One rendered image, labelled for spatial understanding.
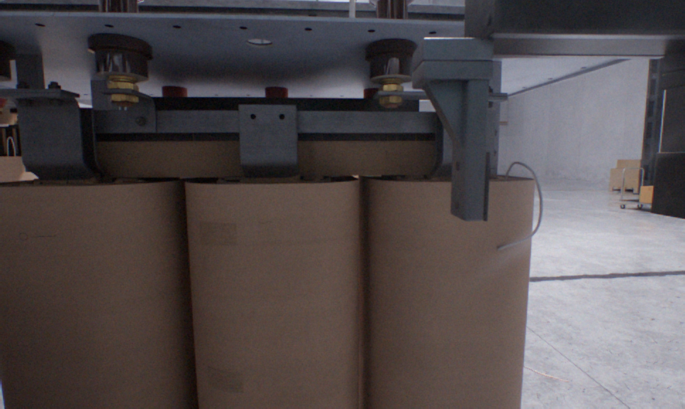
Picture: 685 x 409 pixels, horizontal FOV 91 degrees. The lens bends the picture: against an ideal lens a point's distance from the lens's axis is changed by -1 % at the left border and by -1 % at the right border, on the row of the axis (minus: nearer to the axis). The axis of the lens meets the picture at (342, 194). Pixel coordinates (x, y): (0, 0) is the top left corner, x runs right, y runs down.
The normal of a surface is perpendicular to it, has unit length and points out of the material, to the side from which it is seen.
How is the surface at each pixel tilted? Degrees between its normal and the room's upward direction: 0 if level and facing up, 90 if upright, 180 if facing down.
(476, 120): 90
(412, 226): 90
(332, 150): 90
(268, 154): 90
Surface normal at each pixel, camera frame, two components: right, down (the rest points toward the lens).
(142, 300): 0.73, 0.07
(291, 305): 0.08, 0.11
